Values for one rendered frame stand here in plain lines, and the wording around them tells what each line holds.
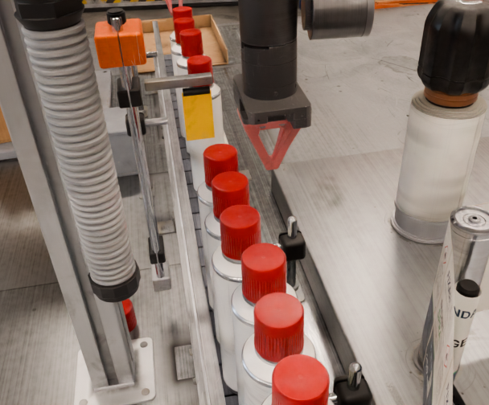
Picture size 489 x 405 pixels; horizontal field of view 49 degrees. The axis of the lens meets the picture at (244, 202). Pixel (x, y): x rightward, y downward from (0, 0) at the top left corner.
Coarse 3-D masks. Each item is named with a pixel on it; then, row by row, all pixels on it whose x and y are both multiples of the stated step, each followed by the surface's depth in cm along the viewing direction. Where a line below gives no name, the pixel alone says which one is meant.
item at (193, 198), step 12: (168, 60) 127; (168, 72) 121; (180, 132) 98; (180, 144) 94; (192, 180) 85; (192, 192) 82; (192, 204) 80; (192, 216) 77; (204, 264) 69; (204, 276) 67; (216, 348) 58; (228, 396) 53
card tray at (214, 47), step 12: (144, 24) 156; (168, 24) 157; (204, 24) 159; (144, 36) 155; (168, 36) 154; (204, 36) 153; (216, 36) 150; (168, 48) 146; (204, 48) 145; (216, 48) 145; (216, 60) 138; (144, 72) 134
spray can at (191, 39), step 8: (184, 32) 80; (192, 32) 80; (200, 32) 80; (184, 40) 79; (192, 40) 79; (200, 40) 80; (184, 48) 80; (192, 48) 80; (200, 48) 81; (184, 56) 81; (184, 64) 81; (184, 72) 81; (184, 128) 88
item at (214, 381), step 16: (160, 48) 110; (160, 64) 103; (176, 128) 82; (176, 144) 78; (176, 160) 74; (176, 176) 71; (192, 224) 62; (192, 240) 60; (192, 256) 58; (192, 272) 56; (208, 320) 50; (208, 336) 49; (208, 352) 47; (208, 368) 46; (208, 384) 45; (224, 400) 44
